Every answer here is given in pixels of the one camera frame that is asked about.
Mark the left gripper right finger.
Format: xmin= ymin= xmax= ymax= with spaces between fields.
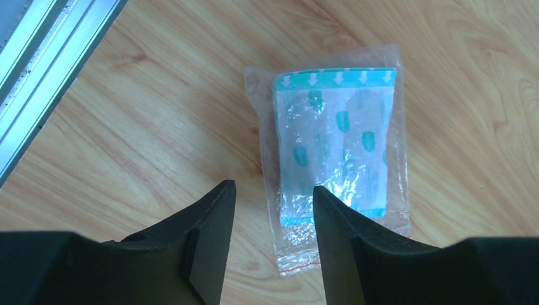
xmin=313 ymin=186 xmax=538 ymax=304

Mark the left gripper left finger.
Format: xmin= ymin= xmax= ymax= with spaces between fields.
xmin=1 ymin=180 xmax=236 ymax=304

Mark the small clear bag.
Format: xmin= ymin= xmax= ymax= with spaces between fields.
xmin=244 ymin=44 xmax=411 ymax=276

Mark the aluminium frame rail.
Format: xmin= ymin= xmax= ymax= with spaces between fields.
xmin=1 ymin=0 xmax=126 ymax=183

